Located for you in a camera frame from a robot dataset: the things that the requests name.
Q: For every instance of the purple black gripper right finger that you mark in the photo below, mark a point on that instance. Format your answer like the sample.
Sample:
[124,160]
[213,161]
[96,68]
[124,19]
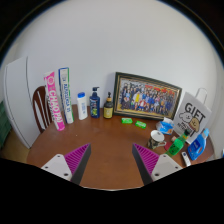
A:
[152,166]

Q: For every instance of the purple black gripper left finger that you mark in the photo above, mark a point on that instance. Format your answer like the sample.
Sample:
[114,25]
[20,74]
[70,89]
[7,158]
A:
[71,166]

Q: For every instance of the red coaster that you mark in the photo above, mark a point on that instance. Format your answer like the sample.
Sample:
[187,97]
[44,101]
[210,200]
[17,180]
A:
[167,146]

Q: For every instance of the camouflage ceramic mug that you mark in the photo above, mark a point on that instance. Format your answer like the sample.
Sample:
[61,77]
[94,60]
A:
[156,139]

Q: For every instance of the green plastic soda bottle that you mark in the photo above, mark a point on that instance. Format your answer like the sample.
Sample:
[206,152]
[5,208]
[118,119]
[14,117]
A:
[178,144]

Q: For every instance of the white remote control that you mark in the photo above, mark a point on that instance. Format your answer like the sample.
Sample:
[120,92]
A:
[186,159]

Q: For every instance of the right green soap bar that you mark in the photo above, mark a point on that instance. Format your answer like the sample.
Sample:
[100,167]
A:
[140,124]

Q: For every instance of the green soap bar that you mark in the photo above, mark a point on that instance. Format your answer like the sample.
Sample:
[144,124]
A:
[126,120]
[140,124]

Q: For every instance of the blue tissue pack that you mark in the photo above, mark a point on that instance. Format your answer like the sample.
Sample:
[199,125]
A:
[165,126]

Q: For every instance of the blue detergent bottle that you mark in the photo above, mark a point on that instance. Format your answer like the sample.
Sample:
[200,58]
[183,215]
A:
[198,145]

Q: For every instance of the left green soap bar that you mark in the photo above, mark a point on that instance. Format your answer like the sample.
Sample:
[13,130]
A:
[126,120]

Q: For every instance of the wooden chair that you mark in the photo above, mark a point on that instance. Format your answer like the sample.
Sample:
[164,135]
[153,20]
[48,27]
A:
[41,109]

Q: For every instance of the white gift paper bag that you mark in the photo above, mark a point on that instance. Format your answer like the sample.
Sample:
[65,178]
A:
[192,115]

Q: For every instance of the dark blue pump bottle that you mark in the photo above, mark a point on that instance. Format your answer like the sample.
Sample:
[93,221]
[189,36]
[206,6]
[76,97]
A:
[94,104]

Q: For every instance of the amber pump bottle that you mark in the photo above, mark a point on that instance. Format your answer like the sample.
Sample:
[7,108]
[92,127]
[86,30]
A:
[108,107]

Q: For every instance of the white lotion bottle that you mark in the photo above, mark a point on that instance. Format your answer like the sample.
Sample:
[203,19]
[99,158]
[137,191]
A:
[82,106]

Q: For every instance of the framed group photo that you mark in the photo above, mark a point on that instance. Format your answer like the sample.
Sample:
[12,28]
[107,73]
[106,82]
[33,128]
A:
[142,97]

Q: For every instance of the white board panel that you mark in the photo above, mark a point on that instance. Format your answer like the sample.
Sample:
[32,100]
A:
[18,103]

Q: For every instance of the pink Chaopai tube box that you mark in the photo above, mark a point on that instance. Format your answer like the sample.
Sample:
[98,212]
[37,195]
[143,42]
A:
[50,87]

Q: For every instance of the green white tube box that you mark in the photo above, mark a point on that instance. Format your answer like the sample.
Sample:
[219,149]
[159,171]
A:
[65,94]

